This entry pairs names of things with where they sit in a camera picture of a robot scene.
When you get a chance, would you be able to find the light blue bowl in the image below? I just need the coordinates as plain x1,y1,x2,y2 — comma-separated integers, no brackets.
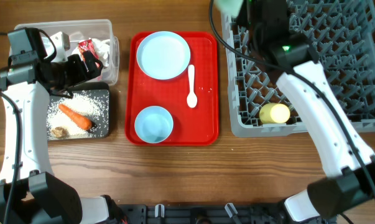
134,106,174,144

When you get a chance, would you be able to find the brown food scrap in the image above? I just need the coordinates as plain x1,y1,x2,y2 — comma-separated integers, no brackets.
51,127,68,139

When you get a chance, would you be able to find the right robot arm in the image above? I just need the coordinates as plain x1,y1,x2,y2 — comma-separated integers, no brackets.
243,0,375,222

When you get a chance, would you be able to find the black tray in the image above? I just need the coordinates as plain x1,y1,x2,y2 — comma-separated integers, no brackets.
45,82,111,141

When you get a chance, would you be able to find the clear plastic bin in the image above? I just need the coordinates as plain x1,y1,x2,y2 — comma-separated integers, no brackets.
15,19,120,85

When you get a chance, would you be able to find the red snack wrapper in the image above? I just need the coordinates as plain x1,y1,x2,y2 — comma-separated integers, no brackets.
77,39,99,62

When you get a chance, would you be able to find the red serving tray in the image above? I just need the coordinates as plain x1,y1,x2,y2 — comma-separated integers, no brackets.
125,32,220,146

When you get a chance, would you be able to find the green bowl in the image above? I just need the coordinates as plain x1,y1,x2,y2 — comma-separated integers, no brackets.
214,0,244,17

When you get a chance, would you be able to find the orange carrot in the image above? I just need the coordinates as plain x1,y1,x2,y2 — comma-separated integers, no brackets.
58,104,92,131

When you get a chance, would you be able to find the white rice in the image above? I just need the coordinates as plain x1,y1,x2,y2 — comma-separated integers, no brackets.
46,91,108,138

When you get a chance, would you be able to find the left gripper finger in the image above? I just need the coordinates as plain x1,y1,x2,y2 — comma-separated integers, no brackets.
83,52,103,80
50,88,73,99

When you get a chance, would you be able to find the light blue plate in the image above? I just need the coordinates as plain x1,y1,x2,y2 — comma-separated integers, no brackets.
136,31,191,80

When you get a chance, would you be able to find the yellow plastic cup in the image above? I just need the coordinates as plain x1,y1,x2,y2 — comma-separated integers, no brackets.
259,103,290,124

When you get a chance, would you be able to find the grey dishwasher rack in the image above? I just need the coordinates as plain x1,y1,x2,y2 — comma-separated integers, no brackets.
221,1,375,138

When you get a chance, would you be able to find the white plastic spoon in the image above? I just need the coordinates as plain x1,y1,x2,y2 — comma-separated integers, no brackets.
187,65,198,108

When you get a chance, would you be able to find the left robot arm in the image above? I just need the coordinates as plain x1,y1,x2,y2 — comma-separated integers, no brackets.
0,28,116,223

